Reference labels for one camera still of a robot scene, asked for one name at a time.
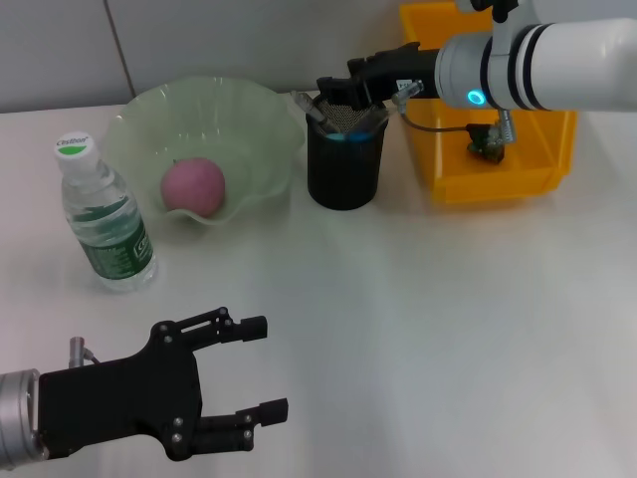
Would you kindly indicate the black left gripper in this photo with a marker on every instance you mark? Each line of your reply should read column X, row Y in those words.
column 119, row 398

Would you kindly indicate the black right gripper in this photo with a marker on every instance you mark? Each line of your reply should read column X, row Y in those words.
column 398, row 70

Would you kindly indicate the silver grey pen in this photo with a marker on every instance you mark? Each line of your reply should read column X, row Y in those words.
column 311, row 107

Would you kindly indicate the blue scissors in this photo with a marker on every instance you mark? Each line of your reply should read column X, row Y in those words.
column 348, row 135

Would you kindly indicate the green plastic wrapper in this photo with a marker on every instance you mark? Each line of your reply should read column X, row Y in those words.
column 485, row 149

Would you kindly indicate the pink peach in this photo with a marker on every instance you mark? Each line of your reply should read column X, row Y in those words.
column 194, row 186

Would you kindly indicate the clear water bottle green label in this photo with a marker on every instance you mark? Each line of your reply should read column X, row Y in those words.
column 109, row 239

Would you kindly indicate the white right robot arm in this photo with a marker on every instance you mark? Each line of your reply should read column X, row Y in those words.
column 537, row 60

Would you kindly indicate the black mesh pen holder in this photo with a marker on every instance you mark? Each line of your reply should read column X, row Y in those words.
column 343, row 174

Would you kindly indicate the green translucent wavy fruit plate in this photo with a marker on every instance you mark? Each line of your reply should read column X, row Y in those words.
column 199, row 114

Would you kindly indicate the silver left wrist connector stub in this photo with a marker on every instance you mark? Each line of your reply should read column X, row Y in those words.
column 79, row 351

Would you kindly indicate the yellow plastic bin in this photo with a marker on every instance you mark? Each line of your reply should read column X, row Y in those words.
column 497, row 184

